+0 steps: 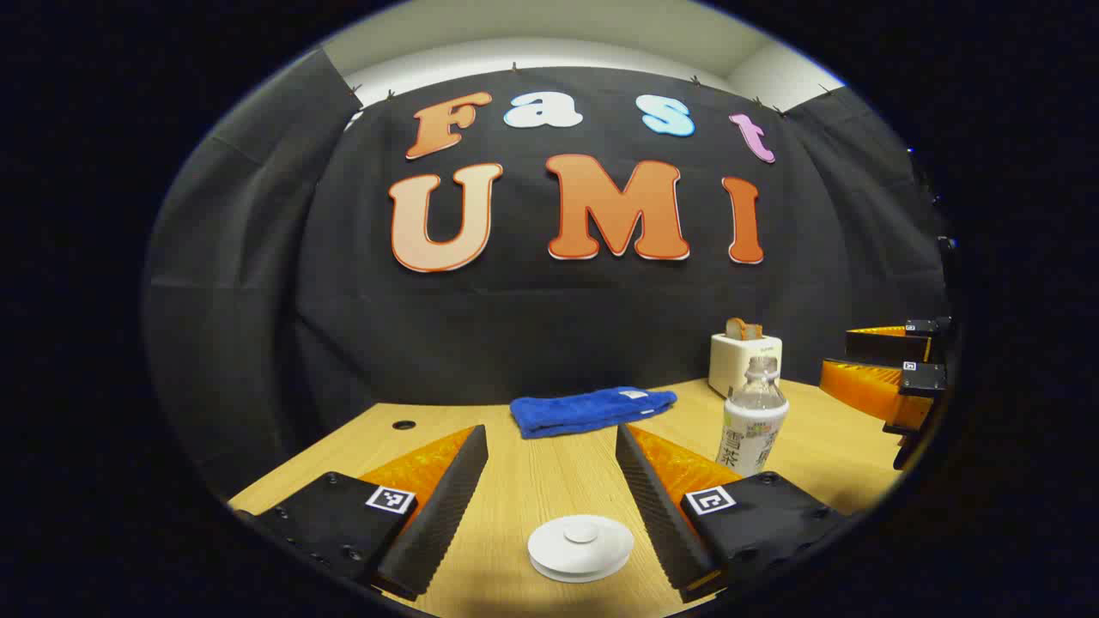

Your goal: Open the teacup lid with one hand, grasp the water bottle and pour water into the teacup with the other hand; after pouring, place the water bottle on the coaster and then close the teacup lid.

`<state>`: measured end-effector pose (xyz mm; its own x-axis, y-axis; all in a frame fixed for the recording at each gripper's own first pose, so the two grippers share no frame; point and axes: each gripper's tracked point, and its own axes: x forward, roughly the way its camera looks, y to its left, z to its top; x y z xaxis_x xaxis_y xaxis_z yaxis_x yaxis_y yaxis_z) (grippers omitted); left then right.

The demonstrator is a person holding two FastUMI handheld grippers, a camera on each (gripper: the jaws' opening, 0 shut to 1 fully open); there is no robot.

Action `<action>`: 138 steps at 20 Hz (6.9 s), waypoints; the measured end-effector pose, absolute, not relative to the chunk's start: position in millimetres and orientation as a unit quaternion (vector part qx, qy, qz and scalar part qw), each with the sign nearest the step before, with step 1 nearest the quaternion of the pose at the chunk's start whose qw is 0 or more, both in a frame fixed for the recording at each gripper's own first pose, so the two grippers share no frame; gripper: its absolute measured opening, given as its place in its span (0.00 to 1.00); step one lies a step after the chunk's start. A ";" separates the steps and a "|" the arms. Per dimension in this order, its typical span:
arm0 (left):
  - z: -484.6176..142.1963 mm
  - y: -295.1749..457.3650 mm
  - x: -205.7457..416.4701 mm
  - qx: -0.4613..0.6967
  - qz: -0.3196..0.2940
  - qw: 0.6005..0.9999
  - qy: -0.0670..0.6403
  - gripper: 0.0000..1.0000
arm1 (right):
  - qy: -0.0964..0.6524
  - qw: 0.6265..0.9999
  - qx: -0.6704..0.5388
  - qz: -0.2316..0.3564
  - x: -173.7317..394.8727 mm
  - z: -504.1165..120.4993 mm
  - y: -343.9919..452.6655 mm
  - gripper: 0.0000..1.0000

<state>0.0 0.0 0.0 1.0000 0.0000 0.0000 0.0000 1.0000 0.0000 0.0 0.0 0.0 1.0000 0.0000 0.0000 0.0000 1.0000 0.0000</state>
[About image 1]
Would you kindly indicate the white saucer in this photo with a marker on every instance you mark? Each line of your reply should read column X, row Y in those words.
column 579, row 580

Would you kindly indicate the blue folded towel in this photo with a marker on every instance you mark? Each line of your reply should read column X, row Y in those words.
column 592, row 410

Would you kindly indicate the white toaster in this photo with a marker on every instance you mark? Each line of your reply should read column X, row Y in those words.
column 730, row 365

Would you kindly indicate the clear water bottle green label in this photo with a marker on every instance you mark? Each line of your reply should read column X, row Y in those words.
column 751, row 429

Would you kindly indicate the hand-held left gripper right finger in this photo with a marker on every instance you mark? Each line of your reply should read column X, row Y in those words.
column 657, row 515

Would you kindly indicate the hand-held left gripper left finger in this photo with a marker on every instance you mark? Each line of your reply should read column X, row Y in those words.
column 446, row 506

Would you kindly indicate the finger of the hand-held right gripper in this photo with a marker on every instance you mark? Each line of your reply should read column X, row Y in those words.
column 876, row 395
column 884, row 348

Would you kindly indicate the black backdrop cloth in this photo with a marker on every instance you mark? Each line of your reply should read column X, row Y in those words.
column 601, row 326

